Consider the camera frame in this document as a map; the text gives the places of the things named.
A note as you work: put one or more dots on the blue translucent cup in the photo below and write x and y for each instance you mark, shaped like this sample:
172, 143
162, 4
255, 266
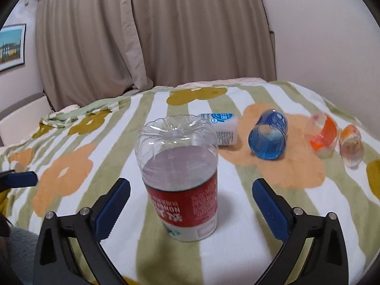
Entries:
267, 139

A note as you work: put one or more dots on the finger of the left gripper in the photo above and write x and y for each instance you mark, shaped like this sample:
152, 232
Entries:
15, 180

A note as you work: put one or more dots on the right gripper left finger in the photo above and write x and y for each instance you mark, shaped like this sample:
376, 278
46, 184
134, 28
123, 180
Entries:
55, 262

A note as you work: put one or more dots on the beige curtain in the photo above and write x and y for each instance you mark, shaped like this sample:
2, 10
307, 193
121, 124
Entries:
96, 49

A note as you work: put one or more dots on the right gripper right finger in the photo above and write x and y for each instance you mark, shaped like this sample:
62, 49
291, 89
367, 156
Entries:
326, 261

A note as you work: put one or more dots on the framed wall picture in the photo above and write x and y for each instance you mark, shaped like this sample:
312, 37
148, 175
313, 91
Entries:
12, 38

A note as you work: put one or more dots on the red label clear plastic cup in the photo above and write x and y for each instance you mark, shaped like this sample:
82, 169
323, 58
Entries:
178, 160

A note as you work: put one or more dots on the green striped floral blanket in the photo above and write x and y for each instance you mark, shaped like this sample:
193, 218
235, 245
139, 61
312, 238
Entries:
79, 155

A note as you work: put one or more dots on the white blue label cup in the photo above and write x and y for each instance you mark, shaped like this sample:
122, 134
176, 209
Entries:
225, 125

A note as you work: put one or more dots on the white bed headboard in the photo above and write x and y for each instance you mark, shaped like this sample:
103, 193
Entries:
20, 120

